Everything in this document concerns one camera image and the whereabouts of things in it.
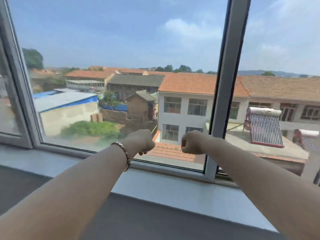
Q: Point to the white house with orange roof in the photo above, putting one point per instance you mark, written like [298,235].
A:
[185,107]

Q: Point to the dark green tree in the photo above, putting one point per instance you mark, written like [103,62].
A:
[33,58]

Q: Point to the person's right forearm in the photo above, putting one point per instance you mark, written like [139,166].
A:
[270,187]

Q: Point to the green bush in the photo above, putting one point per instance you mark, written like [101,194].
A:
[92,128]

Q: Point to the person's left fingers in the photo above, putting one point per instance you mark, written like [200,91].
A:
[147,149]

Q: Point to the person's left forearm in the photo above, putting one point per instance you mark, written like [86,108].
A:
[75,192]

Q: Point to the low orange tiled roof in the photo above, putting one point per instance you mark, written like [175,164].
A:
[172,152]

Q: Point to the person's right hand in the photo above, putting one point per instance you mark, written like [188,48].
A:
[197,142]

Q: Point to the flat concrete rooftop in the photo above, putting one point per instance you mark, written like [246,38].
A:
[290,149]

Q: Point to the blue-roofed shed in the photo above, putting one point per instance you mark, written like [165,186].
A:
[65,107]

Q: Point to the brown brick hut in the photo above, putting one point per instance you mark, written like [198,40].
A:
[140,104]

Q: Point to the person's left hand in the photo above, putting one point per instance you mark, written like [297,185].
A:
[138,141]

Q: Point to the small solar water heater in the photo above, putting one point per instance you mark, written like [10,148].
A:
[308,139]

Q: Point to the large solar water heater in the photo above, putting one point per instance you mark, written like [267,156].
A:
[265,128]

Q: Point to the white window sill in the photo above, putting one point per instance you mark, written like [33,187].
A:
[175,192]

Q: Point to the grey-roofed building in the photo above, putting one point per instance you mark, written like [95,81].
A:
[135,83]

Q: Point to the low orange-roofed building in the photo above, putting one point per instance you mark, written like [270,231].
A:
[87,77]

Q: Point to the open white window sash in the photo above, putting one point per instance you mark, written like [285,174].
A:
[17,102]

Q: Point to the long building with orange roof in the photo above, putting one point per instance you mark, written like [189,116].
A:
[282,87]

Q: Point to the white window frame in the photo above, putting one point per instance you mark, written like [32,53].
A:
[230,72]

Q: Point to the person's right fingers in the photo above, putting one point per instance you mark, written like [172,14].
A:
[184,144]

